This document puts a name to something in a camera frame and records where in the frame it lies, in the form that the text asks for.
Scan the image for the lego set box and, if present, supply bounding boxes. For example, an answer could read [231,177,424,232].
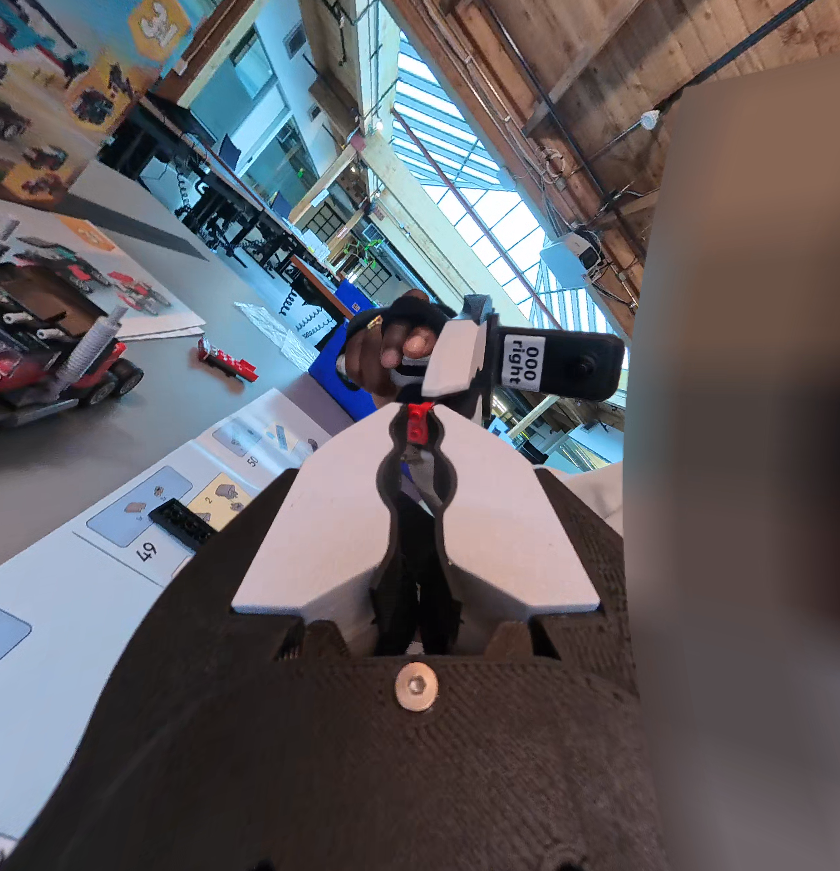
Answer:
[0,0,191,206]

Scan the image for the row of black desks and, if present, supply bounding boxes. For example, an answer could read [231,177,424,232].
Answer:
[98,90,339,274]

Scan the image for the long black lego plate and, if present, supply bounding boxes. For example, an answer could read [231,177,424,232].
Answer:
[149,497,221,552]

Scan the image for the open lego instruction booklet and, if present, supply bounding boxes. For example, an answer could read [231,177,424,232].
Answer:
[0,387,354,845]

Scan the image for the white ceiling device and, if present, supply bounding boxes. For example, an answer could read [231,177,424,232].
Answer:
[538,230,604,282]

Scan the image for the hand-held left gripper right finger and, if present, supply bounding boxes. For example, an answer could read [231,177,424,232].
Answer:
[422,405,602,656]

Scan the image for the person's right hand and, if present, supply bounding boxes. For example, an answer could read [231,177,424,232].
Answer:
[339,309,437,404]

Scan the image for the car cover instruction booklet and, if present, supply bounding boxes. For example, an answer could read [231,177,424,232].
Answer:
[11,214,207,343]

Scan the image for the wooden desk black legs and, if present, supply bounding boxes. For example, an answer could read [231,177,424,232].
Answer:
[284,252,359,322]

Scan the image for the black red lego truck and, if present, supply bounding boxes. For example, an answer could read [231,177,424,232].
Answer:
[0,231,146,431]

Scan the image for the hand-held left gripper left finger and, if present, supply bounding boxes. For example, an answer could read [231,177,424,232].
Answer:
[231,403,418,656]

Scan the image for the large blue plastic bin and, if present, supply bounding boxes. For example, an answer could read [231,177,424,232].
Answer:
[308,281,388,424]

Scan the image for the grey red lego assembly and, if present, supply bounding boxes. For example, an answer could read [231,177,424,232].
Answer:
[196,336,260,383]

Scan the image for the clear plastic bag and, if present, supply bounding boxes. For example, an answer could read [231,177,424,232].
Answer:
[233,301,320,373]

